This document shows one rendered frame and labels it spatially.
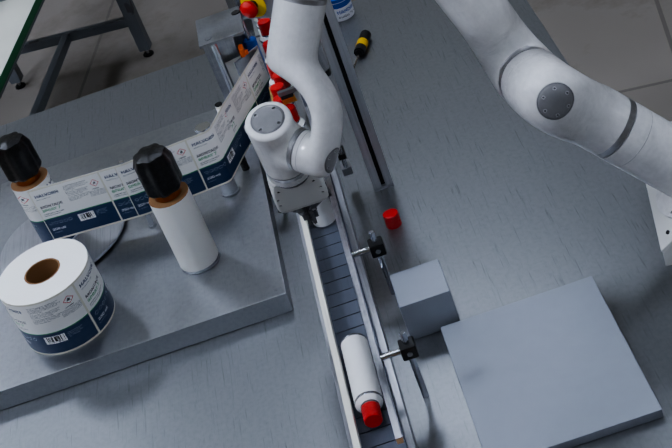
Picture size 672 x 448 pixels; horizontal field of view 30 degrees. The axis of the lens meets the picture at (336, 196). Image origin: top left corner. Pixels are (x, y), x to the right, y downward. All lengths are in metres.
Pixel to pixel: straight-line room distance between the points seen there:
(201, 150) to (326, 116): 0.71
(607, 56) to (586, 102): 2.35
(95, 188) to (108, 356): 0.42
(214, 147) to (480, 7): 0.86
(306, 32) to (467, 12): 0.28
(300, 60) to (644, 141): 0.64
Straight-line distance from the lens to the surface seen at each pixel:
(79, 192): 2.84
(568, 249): 2.50
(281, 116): 2.15
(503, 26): 2.20
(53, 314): 2.60
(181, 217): 2.60
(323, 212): 2.63
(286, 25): 2.12
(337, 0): 3.45
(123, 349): 2.60
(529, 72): 2.17
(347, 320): 2.42
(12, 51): 4.17
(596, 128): 2.26
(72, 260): 2.65
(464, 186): 2.73
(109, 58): 5.70
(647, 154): 2.32
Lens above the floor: 2.46
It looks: 35 degrees down
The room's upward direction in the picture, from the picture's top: 21 degrees counter-clockwise
